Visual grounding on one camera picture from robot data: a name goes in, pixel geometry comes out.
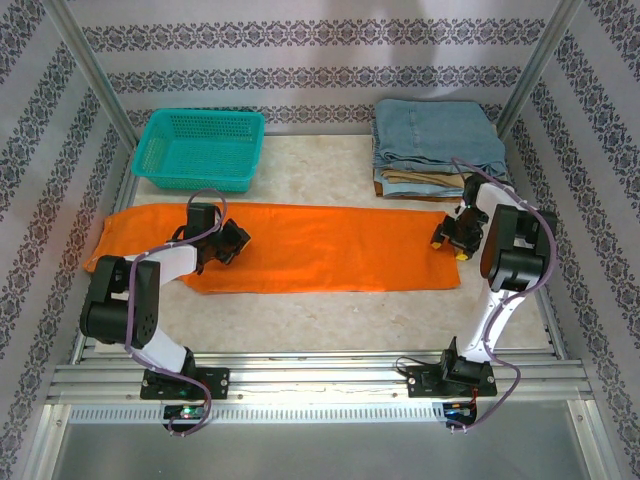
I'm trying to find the orange trousers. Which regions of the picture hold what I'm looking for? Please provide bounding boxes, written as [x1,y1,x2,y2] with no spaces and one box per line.
[82,202,461,295]

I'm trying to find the folded pale blue trousers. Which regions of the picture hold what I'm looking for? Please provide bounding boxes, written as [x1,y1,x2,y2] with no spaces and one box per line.
[384,182,464,201]

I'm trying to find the folded tan trousers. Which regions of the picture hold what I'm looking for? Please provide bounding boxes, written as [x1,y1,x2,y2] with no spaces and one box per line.
[374,168,471,197]

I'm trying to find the folded blue denim trousers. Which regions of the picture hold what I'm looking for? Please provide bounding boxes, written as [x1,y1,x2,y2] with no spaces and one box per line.
[373,98,508,180]

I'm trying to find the teal plastic basket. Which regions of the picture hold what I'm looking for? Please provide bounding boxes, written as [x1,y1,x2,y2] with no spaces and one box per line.
[130,108,266,194]

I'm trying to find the perforated metal strip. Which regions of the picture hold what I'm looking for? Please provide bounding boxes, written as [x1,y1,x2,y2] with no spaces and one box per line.
[67,402,446,425]

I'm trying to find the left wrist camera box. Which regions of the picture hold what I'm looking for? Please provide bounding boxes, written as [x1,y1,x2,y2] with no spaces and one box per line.
[185,203,217,242]

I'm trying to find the aluminium side rail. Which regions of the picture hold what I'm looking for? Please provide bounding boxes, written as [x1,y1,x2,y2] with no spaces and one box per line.
[74,144,139,361]
[502,184,569,359]

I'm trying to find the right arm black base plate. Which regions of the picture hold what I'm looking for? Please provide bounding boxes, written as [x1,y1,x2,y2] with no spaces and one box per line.
[405,363,498,400]

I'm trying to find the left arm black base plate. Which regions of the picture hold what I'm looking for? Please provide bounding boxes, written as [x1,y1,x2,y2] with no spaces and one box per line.
[139,367,231,401]

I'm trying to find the aluminium mounting rail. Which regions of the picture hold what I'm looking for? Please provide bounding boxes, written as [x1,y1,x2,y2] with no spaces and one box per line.
[47,349,591,401]

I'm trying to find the aluminium frame post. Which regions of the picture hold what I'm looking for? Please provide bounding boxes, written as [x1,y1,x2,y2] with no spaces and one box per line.
[492,0,584,141]
[47,0,140,149]

